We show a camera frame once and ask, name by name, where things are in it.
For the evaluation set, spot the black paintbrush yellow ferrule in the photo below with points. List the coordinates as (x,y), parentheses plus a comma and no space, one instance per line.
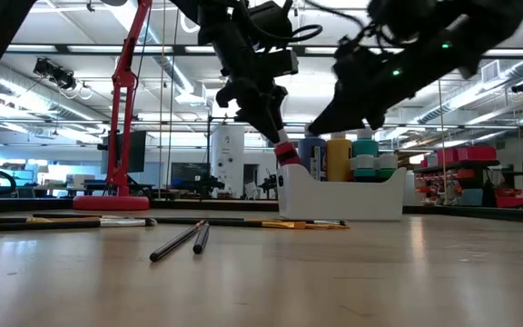
(39,220)
(284,224)

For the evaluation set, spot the red storage bins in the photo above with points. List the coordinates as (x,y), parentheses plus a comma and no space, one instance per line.
(513,200)

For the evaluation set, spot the small green paint bottle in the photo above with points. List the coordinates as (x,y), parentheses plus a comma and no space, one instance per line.
(387,173)

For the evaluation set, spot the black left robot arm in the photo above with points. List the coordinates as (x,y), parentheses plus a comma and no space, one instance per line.
(216,27)

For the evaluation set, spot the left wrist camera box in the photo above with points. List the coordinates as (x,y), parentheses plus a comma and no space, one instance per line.
(284,61)

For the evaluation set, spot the black computer monitor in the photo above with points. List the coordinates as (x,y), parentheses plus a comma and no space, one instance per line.
(136,152)

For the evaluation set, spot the large blue paint bottle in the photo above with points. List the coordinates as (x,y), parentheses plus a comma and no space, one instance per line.
(309,154)

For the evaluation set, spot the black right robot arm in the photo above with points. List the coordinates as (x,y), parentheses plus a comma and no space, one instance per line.
(470,27)

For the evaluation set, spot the red desk lamp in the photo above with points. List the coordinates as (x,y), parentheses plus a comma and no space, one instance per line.
(111,203)

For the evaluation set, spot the small teal paint bottle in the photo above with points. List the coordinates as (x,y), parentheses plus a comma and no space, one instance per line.
(365,172)

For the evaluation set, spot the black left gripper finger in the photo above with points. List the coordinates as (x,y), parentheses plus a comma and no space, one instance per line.
(266,113)

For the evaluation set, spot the black paintbrush silver ferrule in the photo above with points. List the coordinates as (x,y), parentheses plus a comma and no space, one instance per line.
(62,215)
(62,225)
(329,221)
(201,238)

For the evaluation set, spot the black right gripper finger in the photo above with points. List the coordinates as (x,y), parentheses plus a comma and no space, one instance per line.
(341,113)

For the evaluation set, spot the black flat screen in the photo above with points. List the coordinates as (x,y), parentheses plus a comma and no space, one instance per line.
(191,172)

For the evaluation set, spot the black ceiling fixture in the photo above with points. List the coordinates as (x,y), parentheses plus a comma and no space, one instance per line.
(55,72)

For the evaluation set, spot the shelf red orange bins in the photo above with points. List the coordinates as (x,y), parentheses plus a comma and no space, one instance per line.
(468,154)

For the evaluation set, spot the dark pencil pair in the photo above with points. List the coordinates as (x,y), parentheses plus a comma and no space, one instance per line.
(175,241)

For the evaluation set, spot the large teal paint bottle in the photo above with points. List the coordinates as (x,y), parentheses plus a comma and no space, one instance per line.
(365,147)

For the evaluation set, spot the black aluminium table frame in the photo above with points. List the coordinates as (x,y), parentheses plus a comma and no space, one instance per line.
(470,212)

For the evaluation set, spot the white plastic bin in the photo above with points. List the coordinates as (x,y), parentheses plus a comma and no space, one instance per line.
(343,200)

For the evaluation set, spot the large yellow paint bottle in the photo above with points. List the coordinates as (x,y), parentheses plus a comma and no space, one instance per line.
(338,159)

